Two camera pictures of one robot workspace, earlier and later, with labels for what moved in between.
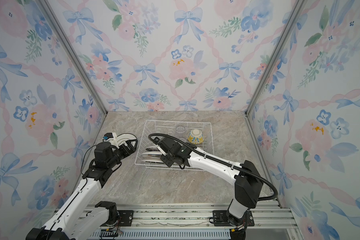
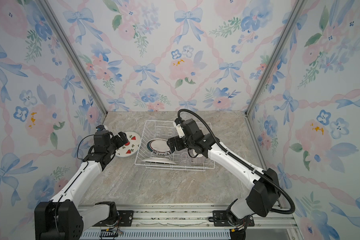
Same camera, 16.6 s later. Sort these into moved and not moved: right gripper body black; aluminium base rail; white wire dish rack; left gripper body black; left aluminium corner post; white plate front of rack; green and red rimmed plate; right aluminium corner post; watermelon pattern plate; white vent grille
Moved: left gripper body black; right gripper body black; watermelon pattern plate; green and red rimmed plate
Not moved: right aluminium corner post; aluminium base rail; white plate front of rack; left aluminium corner post; white wire dish rack; white vent grille
